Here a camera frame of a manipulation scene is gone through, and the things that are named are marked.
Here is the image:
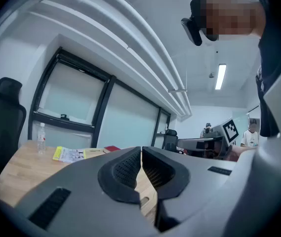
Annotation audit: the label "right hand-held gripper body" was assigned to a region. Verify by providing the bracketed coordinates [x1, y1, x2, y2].
[177, 117, 241, 159]

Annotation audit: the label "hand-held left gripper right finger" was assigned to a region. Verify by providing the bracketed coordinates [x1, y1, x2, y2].
[142, 146, 190, 200]

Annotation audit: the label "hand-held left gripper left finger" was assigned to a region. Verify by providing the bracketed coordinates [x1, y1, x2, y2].
[97, 146, 141, 205]

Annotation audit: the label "red hardcover book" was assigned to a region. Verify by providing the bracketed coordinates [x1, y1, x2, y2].
[103, 145, 121, 154]

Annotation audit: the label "yellow-edged picture book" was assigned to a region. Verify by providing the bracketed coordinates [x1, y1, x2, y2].
[52, 146, 86, 164]

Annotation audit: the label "person's right forearm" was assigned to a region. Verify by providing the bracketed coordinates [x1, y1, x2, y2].
[226, 144, 257, 162]

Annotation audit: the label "black mesh office chair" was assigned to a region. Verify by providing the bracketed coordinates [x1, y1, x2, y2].
[0, 77, 27, 192]

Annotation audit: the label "long ceiling light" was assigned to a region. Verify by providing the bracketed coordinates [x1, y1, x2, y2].
[215, 63, 227, 90]

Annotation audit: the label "clear plastic water bottle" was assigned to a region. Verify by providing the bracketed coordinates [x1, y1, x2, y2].
[37, 122, 46, 155]

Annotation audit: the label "person's torso in black shirt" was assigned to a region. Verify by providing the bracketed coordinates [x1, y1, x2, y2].
[255, 0, 281, 138]

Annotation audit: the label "person's head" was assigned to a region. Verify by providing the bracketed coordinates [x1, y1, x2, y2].
[205, 0, 267, 41]

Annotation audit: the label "white ceiling pipes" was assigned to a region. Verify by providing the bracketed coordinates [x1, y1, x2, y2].
[29, 0, 193, 119]

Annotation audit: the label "black window frame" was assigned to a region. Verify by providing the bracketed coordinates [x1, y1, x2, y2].
[28, 47, 172, 149]

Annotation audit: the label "black head-worn camera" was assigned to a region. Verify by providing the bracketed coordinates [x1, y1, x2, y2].
[181, 0, 219, 46]

